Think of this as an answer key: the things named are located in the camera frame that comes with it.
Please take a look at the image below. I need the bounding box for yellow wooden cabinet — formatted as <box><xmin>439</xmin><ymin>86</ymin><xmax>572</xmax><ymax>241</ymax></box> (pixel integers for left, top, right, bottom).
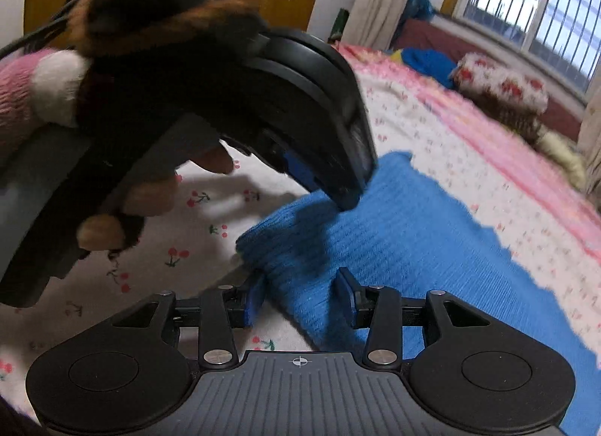
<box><xmin>23</xmin><ymin>0</ymin><xmax>323</xmax><ymax>50</ymax></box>

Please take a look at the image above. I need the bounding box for black cable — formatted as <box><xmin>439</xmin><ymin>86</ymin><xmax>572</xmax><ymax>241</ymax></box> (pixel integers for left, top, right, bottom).
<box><xmin>0</xmin><ymin>0</ymin><xmax>90</xmax><ymax>59</ymax></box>

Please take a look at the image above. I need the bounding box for beige fluffy cloth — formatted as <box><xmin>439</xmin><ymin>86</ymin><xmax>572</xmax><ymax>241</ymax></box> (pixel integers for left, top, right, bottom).
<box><xmin>534</xmin><ymin>128</ymin><xmax>589</xmax><ymax>189</ymax></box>

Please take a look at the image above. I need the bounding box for pink white floral bed sheet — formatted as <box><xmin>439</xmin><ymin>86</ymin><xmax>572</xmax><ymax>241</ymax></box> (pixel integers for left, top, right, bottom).
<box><xmin>0</xmin><ymin>41</ymin><xmax>601</xmax><ymax>418</ymax></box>

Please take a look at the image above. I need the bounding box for blue yellow striped knit sweater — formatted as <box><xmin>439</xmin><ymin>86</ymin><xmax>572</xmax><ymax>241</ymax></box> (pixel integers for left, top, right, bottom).
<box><xmin>235</xmin><ymin>150</ymin><xmax>601</xmax><ymax>436</ymax></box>

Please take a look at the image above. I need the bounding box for person's left hand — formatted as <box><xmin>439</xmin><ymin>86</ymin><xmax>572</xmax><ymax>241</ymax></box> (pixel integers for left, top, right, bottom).
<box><xmin>70</xmin><ymin>0</ymin><xmax>278</xmax><ymax>253</ymax></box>

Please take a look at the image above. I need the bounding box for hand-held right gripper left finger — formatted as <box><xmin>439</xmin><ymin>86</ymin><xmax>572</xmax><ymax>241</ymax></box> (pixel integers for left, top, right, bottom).
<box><xmin>112</xmin><ymin>271</ymin><xmax>268</xmax><ymax>368</ymax></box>

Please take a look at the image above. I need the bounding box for blue hanging cloth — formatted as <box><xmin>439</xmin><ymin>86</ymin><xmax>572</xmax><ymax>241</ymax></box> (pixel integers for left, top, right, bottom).
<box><xmin>403</xmin><ymin>0</ymin><xmax>436</xmax><ymax>36</ymax></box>

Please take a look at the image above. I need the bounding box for brown patterned pillow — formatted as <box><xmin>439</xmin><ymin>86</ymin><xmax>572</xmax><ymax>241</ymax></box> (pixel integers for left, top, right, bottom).
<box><xmin>473</xmin><ymin>92</ymin><xmax>542</xmax><ymax>146</ymax></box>

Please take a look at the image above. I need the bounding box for blue yellow cloth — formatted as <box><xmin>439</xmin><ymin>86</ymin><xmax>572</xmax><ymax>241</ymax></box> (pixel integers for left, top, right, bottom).
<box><xmin>391</xmin><ymin>47</ymin><xmax>460</xmax><ymax>90</ymax></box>

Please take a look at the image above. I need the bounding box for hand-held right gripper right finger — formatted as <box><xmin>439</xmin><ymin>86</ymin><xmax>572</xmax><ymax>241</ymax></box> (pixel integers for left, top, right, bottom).
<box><xmin>332</xmin><ymin>267</ymin><xmax>491</xmax><ymax>368</ymax></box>

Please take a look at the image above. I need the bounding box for red white floral pillow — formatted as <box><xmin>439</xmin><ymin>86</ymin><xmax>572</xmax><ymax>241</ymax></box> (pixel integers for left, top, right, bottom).
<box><xmin>448</xmin><ymin>51</ymin><xmax>550</xmax><ymax>115</ymax></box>

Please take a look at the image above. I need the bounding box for maroon headboard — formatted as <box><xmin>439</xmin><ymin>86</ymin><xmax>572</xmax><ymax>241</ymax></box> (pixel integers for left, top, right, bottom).
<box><xmin>391</xmin><ymin>17</ymin><xmax>584</xmax><ymax>142</ymax></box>

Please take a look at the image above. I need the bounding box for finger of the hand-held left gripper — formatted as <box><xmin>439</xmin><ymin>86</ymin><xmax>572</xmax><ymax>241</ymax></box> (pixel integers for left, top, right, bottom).
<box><xmin>256</xmin><ymin>135</ymin><xmax>329</xmax><ymax>195</ymax></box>
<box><xmin>319</xmin><ymin>133</ymin><xmax>379</xmax><ymax>212</ymax></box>

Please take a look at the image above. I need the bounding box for person's left forearm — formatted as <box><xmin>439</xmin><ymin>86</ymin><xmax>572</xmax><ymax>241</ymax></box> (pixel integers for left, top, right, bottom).
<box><xmin>0</xmin><ymin>48</ymin><xmax>91</xmax><ymax>156</ymax></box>

